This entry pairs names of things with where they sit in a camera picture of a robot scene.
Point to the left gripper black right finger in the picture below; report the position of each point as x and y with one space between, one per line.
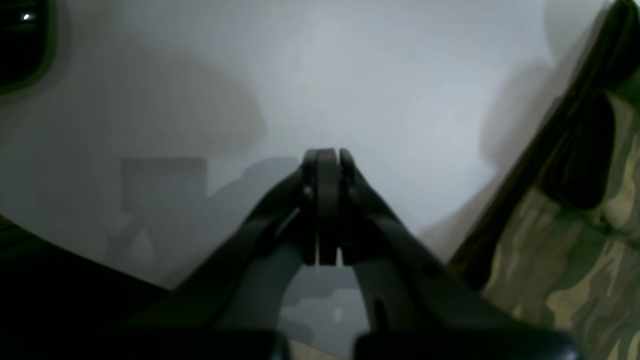
405 287

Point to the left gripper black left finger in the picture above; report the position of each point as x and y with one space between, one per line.
242 284

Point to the camouflage t-shirt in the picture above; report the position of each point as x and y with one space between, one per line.
558 246

